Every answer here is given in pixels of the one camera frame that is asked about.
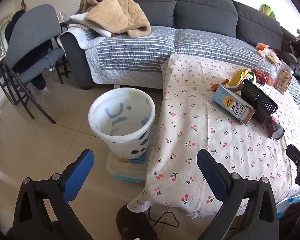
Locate black plastic food tray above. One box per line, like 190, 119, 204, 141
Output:
241, 80, 278, 124

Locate light blue milk carton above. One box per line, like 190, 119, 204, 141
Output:
212, 85, 255, 125

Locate orange peel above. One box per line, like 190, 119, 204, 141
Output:
211, 79, 230, 92

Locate white plastic trash bin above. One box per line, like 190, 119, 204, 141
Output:
88, 87, 155, 159

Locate red drink can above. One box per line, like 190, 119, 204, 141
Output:
267, 116, 285, 141

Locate cherry print tablecloth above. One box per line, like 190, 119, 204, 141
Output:
128, 54, 300, 218

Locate clear jar of nuts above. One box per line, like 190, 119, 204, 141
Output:
274, 62, 293, 94

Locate clear plastic snack container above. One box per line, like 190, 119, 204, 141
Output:
252, 55, 282, 87

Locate clear storage box with lid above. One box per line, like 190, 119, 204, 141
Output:
106, 151, 149, 183

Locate orange snack packets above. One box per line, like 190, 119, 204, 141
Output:
256, 43, 281, 66

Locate green plush toy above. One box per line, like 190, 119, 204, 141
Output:
259, 3, 276, 20

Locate grey fabric chair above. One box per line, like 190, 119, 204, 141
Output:
0, 4, 64, 124

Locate grey striped quilt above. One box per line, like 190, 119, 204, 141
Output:
57, 25, 300, 111

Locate dark grey sofa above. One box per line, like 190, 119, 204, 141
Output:
60, 0, 298, 90

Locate white pillow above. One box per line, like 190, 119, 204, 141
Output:
70, 12, 111, 37

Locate beige fleece blanket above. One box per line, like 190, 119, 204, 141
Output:
80, 0, 151, 38

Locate black cable on floor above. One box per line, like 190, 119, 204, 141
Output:
148, 207, 180, 228

